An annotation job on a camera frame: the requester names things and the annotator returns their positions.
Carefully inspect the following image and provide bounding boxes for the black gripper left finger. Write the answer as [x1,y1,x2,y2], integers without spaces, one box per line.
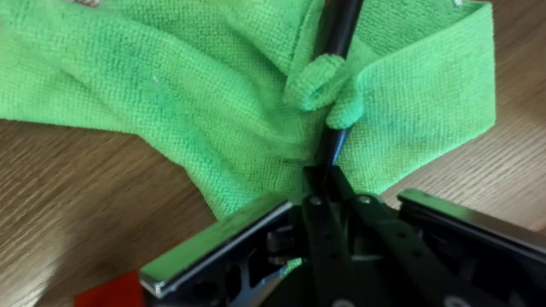
[138,130,343,307]

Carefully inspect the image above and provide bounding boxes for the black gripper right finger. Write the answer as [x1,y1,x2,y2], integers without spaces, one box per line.
[329,128,546,307]

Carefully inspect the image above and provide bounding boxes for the green microfibre cloth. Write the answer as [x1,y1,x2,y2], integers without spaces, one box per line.
[0,0,498,221]

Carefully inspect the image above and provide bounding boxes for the black marker pen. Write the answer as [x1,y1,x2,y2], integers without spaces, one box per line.
[324,0,365,60]

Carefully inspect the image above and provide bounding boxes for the red-fronted wooden drawer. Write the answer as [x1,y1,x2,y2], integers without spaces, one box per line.
[73,272,146,307]

